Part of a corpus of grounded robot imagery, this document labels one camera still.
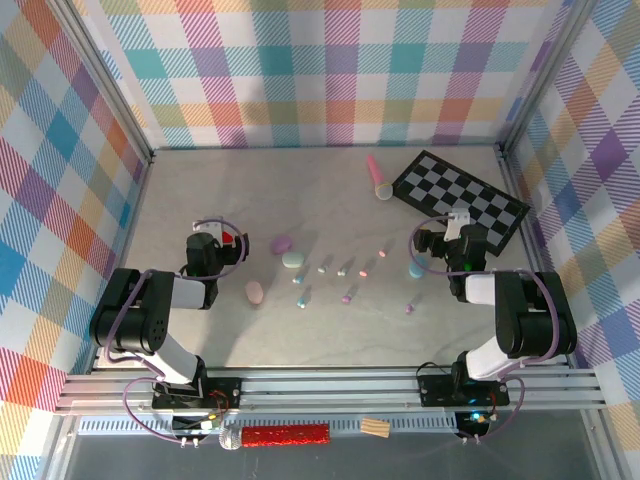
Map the black grey checkerboard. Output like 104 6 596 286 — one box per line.
391 149 532 258

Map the pink toy microphone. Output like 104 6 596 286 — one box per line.
366 153 395 202

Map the red glitter microphone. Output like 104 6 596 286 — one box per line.
218 422 332 452

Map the small wooden block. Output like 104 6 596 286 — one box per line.
360 417 392 440

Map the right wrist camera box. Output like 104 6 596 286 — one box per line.
446 210 472 242

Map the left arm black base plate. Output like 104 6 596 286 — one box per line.
151 377 243 412

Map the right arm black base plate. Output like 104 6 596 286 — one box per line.
417 372 511 408

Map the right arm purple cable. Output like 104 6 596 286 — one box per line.
408 215 560 444

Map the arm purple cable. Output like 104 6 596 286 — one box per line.
408 215 560 444
102 215 251 444

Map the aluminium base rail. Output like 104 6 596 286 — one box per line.
54 367 609 416

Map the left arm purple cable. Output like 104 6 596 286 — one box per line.
102 215 251 444

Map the aluminium corner post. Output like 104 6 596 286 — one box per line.
47 0 156 166
497 0 604 161

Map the slotted grey cable duct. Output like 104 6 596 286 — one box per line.
78 417 459 436

